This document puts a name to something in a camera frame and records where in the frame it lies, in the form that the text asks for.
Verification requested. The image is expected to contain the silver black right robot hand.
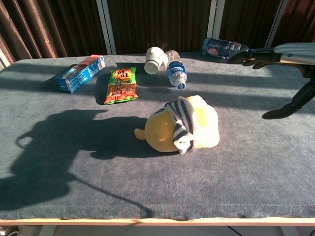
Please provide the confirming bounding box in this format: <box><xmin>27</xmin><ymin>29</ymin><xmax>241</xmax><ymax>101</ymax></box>
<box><xmin>228</xmin><ymin>43</ymin><xmax>315</xmax><ymax>120</ymax></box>

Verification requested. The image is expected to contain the yellow plush toy with scarf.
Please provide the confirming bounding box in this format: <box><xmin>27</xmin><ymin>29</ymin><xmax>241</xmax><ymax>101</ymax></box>
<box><xmin>134</xmin><ymin>95</ymin><xmax>220</xmax><ymax>155</ymax></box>

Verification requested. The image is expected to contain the brown curtain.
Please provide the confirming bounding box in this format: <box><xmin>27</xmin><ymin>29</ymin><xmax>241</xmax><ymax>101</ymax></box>
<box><xmin>107</xmin><ymin>0</ymin><xmax>212</xmax><ymax>55</ymax></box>
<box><xmin>270</xmin><ymin>0</ymin><xmax>315</xmax><ymax>48</ymax></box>
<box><xmin>219</xmin><ymin>0</ymin><xmax>283</xmax><ymax>50</ymax></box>
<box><xmin>0</xmin><ymin>0</ymin><xmax>108</xmax><ymax>65</ymax></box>

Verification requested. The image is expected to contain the dark drink bottle blue cap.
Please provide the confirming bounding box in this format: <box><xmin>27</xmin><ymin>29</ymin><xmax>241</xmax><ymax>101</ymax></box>
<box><xmin>201</xmin><ymin>37</ymin><xmax>251</xmax><ymax>60</ymax></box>

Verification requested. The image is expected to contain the clear water bottle blue label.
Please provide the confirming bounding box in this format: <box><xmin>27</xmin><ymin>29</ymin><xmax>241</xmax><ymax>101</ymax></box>
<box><xmin>164</xmin><ymin>50</ymin><xmax>188</xmax><ymax>90</ymax></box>

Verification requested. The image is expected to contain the white plastic cup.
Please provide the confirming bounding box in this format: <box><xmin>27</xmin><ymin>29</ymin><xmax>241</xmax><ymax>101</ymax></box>
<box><xmin>144</xmin><ymin>46</ymin><xmax>169</xmax><ymax>75</ymax></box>

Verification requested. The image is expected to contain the grey-blue table cloth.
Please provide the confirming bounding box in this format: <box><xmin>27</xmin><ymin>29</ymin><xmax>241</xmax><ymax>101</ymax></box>
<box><xmin>0</xmin><ymin>46</ymin><xmax>315</xmax><ymax>221</ymax></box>

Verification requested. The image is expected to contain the green red snack bag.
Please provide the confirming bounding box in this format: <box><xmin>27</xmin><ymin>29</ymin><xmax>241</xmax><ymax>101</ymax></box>
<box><xmin>104</xmin><ymin>66</ymin><xmax>139</xmax><ymax>106</ymax></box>

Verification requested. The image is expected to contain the blue cookie box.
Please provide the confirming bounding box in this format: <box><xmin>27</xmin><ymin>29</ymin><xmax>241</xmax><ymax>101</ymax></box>
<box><xmin>55</xmin><ymin>54</ymin><xmax>106</xmax><ymax>94</ymax></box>

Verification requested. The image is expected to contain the light wooden table edge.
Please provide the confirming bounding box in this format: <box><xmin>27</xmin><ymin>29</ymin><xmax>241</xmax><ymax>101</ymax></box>
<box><xmin>0</xmin><ymin>216</ymin><xmax>315</xmax><ymax>227</ymax></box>

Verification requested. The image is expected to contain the white table leg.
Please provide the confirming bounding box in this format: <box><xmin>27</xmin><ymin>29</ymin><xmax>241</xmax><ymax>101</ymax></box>
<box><xmin>38</xmin><ymin>225</ymin><xmax>58</xmax><ymax>236</ymax></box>

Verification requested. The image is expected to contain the white window frame post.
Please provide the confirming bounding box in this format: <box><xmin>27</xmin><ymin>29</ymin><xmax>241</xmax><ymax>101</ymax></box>
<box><xmin>95</xmin><ymin>0</ymin><xmax>117</xmax><ymax>56</ymax></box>
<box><xmin>206</xmin><ymin>0</ymin><xmax>225</xmax><ymax>40</ymax></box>
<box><xmin>264</xmin><ymin>0</ymin><xmax>288</xmax><ymax>49</ymax></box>

